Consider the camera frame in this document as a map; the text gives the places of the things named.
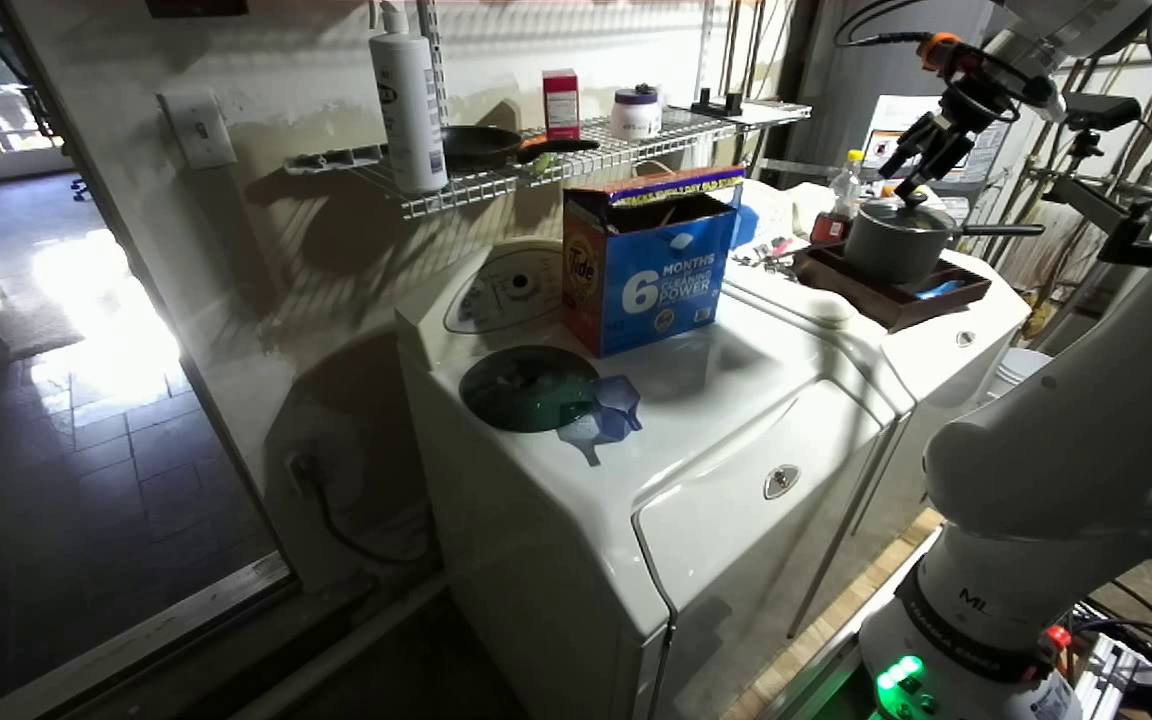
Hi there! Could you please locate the dark brown tray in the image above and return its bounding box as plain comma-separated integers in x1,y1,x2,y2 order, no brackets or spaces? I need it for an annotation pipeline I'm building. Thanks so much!
792,244,995,335

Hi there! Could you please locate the translucent blue plastic cup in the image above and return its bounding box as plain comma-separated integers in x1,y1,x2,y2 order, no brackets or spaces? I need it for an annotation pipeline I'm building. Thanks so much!
557,372,648,466

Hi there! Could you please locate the white washing machine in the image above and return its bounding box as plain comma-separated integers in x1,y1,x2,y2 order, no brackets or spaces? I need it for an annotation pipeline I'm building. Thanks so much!
392,237,918,720

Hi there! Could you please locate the white wire shelf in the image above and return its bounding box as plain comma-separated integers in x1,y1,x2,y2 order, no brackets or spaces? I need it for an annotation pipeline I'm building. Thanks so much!
282,94,817,224

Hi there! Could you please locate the wooden base board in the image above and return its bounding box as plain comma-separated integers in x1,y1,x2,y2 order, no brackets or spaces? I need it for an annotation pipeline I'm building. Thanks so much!
732,503,953,720

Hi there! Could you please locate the tall white bottle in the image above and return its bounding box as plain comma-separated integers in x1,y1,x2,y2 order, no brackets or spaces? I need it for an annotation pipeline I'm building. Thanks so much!
364,0,455,201

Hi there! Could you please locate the small sauce bottle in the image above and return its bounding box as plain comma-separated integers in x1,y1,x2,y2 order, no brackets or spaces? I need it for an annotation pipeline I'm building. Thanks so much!
820,144,872,252

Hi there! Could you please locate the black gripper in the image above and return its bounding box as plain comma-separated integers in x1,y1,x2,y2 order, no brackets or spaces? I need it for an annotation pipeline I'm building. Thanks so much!
876,68,1017,208

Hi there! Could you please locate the black frying pan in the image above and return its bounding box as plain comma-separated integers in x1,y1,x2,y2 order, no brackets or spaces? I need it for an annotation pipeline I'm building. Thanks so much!
438,119,604,177

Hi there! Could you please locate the white jar with lid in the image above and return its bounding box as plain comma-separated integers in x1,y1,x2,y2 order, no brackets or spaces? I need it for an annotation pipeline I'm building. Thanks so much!
609,80,667,144

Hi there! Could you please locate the blue Tide detergent box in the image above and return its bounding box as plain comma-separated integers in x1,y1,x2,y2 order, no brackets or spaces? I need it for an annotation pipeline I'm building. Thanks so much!
559,168,752,362

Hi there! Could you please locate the green glowing device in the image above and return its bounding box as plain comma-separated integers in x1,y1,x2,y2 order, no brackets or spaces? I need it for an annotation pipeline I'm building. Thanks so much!
869,650,942,720

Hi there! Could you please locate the black camera stand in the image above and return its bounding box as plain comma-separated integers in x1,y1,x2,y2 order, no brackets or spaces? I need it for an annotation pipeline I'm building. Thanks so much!
1036,87,1152,273

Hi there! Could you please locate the gray pot with lid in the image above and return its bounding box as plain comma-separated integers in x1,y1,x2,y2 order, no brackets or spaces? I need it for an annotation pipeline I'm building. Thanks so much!
840,182,1046,286

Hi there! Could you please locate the white wall outlet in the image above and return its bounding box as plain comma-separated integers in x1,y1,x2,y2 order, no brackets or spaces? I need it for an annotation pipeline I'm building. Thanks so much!
161,87,239,170

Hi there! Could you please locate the black washer power cord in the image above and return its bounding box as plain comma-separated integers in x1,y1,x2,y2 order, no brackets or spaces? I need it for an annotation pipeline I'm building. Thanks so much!
282,447,437,571

